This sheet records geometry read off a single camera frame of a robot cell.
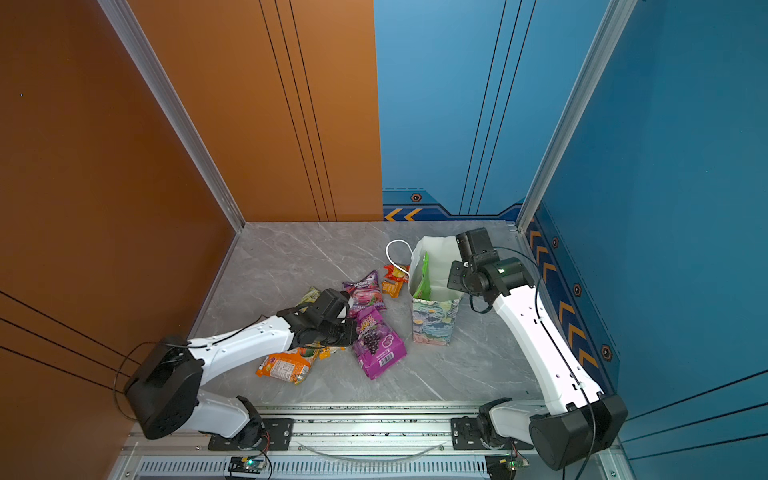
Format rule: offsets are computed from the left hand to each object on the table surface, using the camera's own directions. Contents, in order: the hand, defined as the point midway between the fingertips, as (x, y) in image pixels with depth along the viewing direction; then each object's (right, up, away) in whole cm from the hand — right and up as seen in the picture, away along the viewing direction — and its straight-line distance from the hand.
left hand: (361, 335), depth 85 cm
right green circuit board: (+38, -26, -15) cm, 48 cm away
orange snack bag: (-18, -7, -4) cm, 20 cm away
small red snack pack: (+10, +16, +17) cm, 25 cm away
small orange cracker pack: (+9, +12, +14) cm, 20 cm away
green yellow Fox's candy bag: (-18, +9, +12) cm, 23 cm away
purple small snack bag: (0, +10, +11) cm, 15 cm away
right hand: (+25, +17, -9) cm, 32 cm away
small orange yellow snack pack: (-11, -6, +1) cm, 12 cm away
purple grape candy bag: (+4, -2, -4) cm, 6 cm away
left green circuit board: (-26, -27, -14) cm, 40 cm away
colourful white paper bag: (+20, +6, -9) cm, 22 cm away
